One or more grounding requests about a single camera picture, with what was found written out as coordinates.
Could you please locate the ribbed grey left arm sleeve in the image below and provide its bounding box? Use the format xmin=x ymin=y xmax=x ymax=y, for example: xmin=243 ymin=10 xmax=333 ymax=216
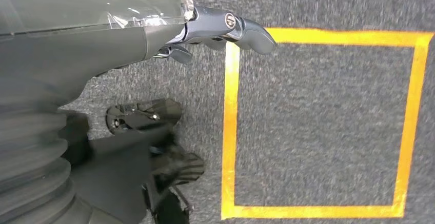
xmin=0 ymin=103 xmax=77 ymax=224

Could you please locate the yellow floor tape square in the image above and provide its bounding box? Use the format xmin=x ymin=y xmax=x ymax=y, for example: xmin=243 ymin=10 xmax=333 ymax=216
xmin=221 ymin=28 xmax=435 ymax=221

